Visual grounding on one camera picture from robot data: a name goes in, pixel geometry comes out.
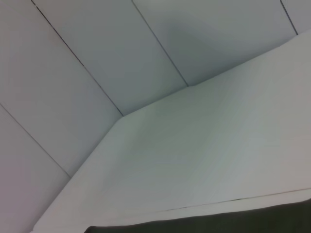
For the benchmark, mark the dark green printed t-shirt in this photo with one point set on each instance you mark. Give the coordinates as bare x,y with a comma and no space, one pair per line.
218,222

